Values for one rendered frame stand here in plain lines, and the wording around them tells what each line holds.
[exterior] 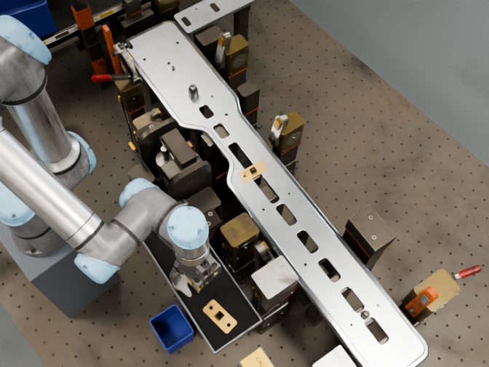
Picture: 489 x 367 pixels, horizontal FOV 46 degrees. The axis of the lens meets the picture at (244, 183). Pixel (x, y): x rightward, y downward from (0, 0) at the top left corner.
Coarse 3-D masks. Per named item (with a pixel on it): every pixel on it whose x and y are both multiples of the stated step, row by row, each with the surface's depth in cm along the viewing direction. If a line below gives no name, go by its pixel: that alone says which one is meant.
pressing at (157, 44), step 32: (160, 32) 197; (160, 64) 191; (192, 64) 191; (160, 96) 185; (224, 96) 186; (192, 128) 180; (256, 160) 175; (256, 192) 170; (288, 192) 170; (256, 224) 165; (320, 224) 166; (288, 256) 161; (320, 256) 161; (352, 256) 162; (320, 288) 157; (352, 288) 157; (352, 320) 153; (384, 320) 154; (352, 352) 149; (384, 352) 150; (416, 352) 150
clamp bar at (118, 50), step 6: (126, 42) 168; (114, 48) 167; (120, 48) 169; (126, 48) 168; (132, 48) 168; (114, 54) 167; (120, 54) 166; (126, 54) 168; (126, 60) 170; (126, 66) 172; (132, 66) 174; (132, 72) 176; (132, 78) 178
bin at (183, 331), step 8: (176, 304) 176; (160, 312) 174; (168, 312) 178; (176, 312) 183; (152, 320) 174; (160, 320) 179; (168, 320) 182; (176, 320) 182; (184, 320) 177; (160, 328) 181; (168, 328) 181; (176, 328) 181; (184, 328) 181; (192, 328) 172; (160, 336) 180; (168, 336) 180; (176, 336) 180; (184, 336) 180; (192, 336) 176; (168, 344) 179; (176, 344) 170; (184, 344) 178; (168, 352) 176
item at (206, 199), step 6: (198, 192) 161; (204, 192) 161; (210, 192) 161; (192, 198) 160; (198, 198) 160; (204, 198) 160; (210, 198) 160; (216, 198) 160; (192, 204) 159; (198, 204) 159; (204, 204) 159; (210, 204) 159; (216, 204) 159; (204, 210) 158; (216, 210) 161
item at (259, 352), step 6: (258, 348) 134; (252, 354) 133; (258, 354) 133; (264, 354) 133; (246, 360) 133; (252, 360) 133; (258, 360) 133; (264, 360) 133; (246, 366) 132; (252, 366) 132; (258, 366) 132; (264, 366) 132; (270, 366) 132
